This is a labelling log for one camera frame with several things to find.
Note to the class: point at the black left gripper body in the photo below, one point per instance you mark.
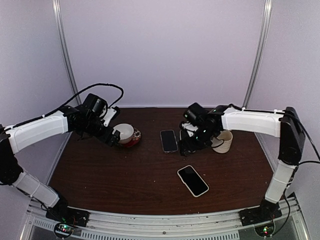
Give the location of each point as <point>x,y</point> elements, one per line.
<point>92,127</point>

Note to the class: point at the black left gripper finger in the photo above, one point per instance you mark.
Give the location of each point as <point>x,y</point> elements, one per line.
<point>113,140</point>
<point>116,132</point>

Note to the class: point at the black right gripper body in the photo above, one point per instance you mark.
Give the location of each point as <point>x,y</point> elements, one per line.
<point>204,137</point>

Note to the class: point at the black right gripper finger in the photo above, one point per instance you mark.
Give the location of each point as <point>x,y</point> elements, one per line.
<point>192,148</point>
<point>183,148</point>

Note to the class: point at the clear phone case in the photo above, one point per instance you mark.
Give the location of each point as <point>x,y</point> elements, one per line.
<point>168,141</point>

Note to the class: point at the white phone case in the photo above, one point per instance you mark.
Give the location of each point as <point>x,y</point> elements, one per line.
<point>193,181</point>

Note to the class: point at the pink phone case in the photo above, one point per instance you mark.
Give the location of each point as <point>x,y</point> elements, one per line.
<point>179,137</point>

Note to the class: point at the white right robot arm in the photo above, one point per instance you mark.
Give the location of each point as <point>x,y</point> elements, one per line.
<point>282,124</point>

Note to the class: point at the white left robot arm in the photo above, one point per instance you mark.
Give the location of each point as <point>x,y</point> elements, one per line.
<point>92,117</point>

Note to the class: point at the white ceramic bowl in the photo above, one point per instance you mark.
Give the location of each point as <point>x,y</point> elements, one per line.
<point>126,132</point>

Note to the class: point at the cream ceramic mug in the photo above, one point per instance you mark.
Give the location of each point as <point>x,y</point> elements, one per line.
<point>222,143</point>

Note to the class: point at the left circuit board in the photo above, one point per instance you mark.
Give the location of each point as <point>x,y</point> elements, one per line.
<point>62,230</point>

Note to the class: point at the circuit board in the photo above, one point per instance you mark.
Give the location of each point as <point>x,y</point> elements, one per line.
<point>62,230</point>
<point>265,230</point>

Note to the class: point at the right circuit board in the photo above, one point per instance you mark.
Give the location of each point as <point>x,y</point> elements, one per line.
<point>265,230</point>

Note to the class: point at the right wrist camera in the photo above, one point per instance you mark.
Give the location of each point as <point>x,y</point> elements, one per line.
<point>188,128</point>

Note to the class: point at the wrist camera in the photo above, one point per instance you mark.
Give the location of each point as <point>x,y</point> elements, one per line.
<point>109,114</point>
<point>188,128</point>

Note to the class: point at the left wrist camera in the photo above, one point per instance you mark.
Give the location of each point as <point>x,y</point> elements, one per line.
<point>109,114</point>

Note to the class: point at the aluminium front rail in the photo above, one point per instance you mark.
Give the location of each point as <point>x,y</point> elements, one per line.
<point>225,225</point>

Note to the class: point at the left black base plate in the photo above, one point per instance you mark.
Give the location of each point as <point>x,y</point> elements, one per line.
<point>74,217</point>

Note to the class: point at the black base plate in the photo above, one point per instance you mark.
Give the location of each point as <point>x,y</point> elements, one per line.
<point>257,215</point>
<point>74,217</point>

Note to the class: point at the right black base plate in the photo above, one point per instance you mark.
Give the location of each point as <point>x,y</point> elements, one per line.
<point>257,215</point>

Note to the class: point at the left aluminium frame post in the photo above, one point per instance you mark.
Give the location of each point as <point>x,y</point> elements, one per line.
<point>63,43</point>

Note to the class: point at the aluminium frame post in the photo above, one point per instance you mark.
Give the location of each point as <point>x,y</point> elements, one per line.
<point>263,35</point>
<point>63,43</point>

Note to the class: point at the right aluminium frame post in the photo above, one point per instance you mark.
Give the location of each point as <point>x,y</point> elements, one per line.
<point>263,35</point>

